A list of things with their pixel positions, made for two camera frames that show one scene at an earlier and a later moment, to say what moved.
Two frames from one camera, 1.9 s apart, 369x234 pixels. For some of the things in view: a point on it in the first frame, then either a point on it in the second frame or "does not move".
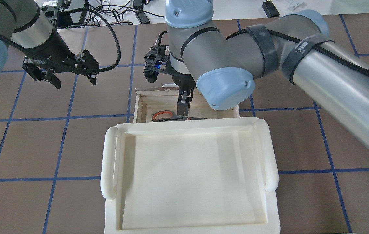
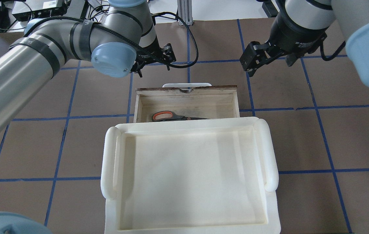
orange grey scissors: x=174 y=118 does not move
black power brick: x=269 y=9 does not move
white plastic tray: x=214 y=176 does not move
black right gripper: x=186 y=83 -> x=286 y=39
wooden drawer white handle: x=148 y=100 does not move
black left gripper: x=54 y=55 -> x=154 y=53
